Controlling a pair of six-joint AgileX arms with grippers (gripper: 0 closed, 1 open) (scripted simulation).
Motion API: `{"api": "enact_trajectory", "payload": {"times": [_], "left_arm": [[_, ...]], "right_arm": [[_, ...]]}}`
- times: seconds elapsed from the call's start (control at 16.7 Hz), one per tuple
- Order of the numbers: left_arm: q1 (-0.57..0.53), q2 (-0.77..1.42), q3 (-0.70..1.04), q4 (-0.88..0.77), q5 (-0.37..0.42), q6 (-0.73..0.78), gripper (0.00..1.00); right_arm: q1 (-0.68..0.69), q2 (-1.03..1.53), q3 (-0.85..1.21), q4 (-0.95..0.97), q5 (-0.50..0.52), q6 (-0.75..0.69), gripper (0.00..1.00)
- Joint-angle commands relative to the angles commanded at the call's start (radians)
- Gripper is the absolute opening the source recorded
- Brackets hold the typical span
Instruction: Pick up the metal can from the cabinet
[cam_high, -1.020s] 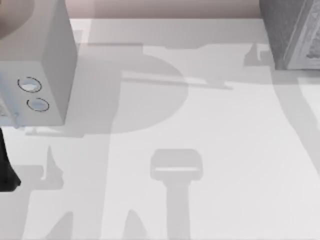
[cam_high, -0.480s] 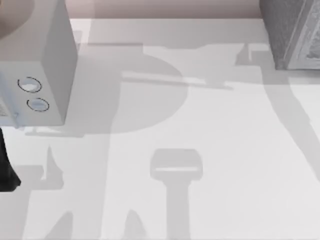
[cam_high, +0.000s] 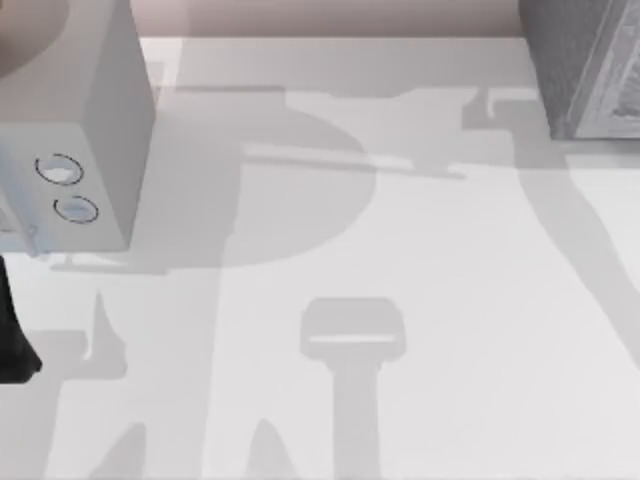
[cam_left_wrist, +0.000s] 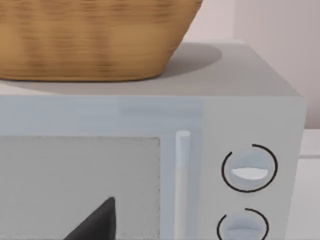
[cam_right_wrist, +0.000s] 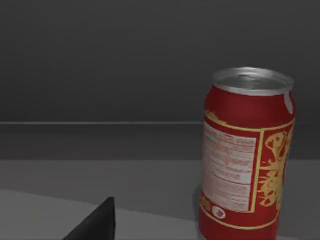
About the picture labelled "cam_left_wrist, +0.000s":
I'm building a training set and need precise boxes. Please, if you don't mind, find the pale microwave knob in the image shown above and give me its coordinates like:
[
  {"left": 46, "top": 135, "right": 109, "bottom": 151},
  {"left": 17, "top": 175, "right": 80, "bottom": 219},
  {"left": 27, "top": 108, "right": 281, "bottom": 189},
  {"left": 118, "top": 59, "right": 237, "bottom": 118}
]
[
  {"left": 223, "top": 213, "right": 265, "bottom": 240},
  {"left": 229, "top": 148, "right": 272, "bottom": 191}
]

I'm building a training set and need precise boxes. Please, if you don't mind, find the pale microwave door handle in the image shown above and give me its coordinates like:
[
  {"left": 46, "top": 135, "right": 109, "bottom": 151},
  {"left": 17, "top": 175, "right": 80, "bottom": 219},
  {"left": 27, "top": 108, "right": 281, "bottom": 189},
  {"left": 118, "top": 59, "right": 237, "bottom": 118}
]
[{"left": 175, "top": 130, "right": 191, "bottom": 240}]

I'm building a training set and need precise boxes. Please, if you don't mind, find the pale microwave oven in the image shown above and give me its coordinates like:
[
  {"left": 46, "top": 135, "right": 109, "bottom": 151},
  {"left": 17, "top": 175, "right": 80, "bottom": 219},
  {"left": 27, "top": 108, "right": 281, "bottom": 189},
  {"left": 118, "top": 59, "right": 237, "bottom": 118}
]
[{"left": 0, "top": 42, "right": 308, "bottom": 240}]

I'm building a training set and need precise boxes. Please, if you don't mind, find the woven wicker basket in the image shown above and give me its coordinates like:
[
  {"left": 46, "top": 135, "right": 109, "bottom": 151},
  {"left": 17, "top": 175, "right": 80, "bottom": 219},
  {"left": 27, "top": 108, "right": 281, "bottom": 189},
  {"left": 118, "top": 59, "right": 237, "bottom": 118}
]
[{"left": 0, "top": 0, "right": 203, "bottom": 83}]

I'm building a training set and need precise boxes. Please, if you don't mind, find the pale microwave door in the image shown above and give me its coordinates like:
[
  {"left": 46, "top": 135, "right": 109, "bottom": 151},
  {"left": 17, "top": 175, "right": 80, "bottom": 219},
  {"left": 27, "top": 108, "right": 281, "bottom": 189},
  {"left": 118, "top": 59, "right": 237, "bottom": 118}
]
[{"left": 0, "top": 96, "right": 203, "bottom": 240}]

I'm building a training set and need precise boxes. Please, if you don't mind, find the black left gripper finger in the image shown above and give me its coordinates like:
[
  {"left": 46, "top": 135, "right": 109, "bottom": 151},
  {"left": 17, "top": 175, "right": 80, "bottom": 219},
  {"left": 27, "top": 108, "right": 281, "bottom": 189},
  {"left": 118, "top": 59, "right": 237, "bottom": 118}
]
[{"left": 63, "top": 196, "right": 117, "bottom": 240}]

